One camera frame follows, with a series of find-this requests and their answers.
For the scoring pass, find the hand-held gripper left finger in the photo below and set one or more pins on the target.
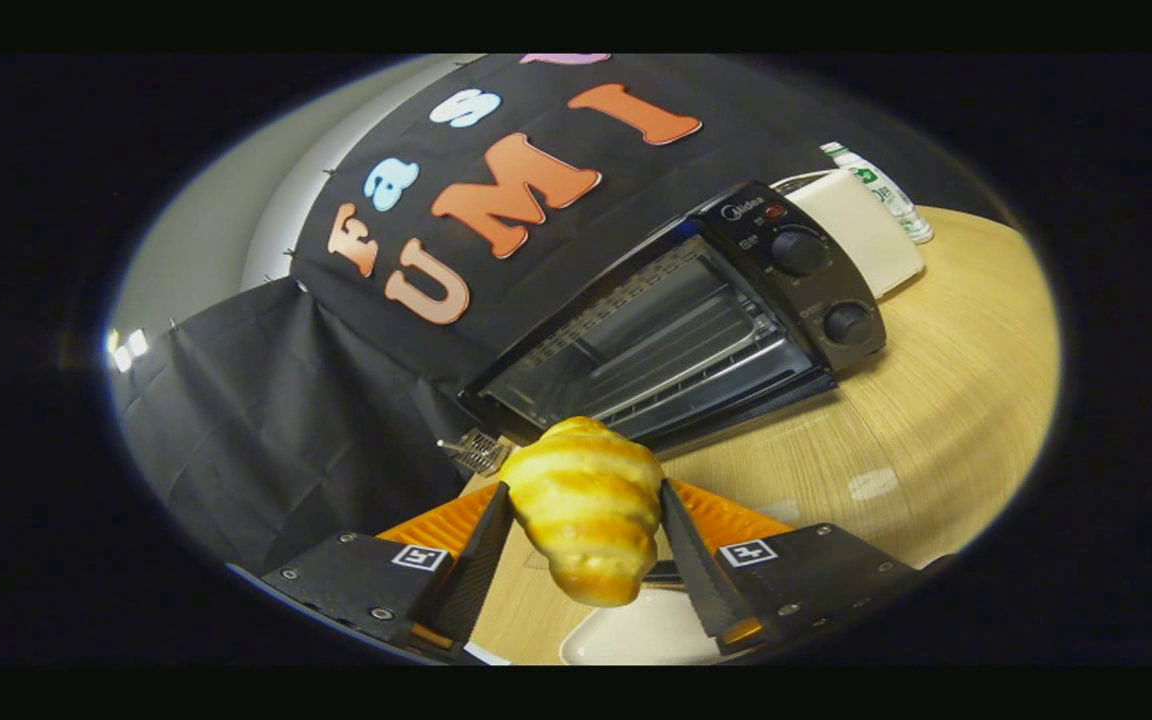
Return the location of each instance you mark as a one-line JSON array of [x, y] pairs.
[[481, 575]]

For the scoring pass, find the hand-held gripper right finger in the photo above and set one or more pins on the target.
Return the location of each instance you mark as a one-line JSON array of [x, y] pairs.
[[696, 570]]

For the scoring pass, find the golden croissant bread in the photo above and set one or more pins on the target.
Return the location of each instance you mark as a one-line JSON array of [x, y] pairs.
[[586, 510]]

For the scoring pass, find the black toaster oven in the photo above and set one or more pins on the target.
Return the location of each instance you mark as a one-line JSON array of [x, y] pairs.
[[806, 290]]

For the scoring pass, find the white square plate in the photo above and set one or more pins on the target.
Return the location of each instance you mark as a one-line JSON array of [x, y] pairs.
[[636, 635]]

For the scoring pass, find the white box appliance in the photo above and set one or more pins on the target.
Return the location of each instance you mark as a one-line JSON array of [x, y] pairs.
[[866, 230]]

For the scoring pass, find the small ceiling light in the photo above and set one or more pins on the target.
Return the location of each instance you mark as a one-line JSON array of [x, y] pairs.
[[126, 350]]

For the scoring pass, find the white bottle green label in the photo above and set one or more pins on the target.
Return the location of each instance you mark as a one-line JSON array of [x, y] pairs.
[[886, 190]]

